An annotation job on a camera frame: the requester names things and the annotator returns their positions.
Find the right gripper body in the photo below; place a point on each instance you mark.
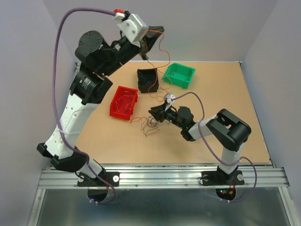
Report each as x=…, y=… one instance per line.
x=171, y=114

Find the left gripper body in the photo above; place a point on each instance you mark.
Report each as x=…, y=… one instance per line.
x=120, y=54

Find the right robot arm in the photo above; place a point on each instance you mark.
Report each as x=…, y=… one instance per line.
x=228, y=129

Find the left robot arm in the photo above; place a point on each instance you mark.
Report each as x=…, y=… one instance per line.
x=98, y=61

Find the black plastic bin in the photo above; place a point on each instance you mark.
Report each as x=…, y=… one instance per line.
x=147, y=80

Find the red plastic bin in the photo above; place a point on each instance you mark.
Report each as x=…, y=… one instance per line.
x=123, y=102

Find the green plastic bin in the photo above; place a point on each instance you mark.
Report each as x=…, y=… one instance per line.
x=179, y=75

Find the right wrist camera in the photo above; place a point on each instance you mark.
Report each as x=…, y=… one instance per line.
x=169, y=99

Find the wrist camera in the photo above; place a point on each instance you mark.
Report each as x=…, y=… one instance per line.
x=169, y=99
x=134, y=28

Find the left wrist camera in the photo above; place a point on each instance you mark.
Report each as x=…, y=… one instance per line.
x=134, y=28

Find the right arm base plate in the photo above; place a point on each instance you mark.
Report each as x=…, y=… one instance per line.
x=219, y=178

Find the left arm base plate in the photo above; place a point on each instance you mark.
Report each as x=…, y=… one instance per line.
x=111, y=177

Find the aluminium front rail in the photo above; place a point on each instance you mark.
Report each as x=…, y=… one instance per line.
x=167, y=176

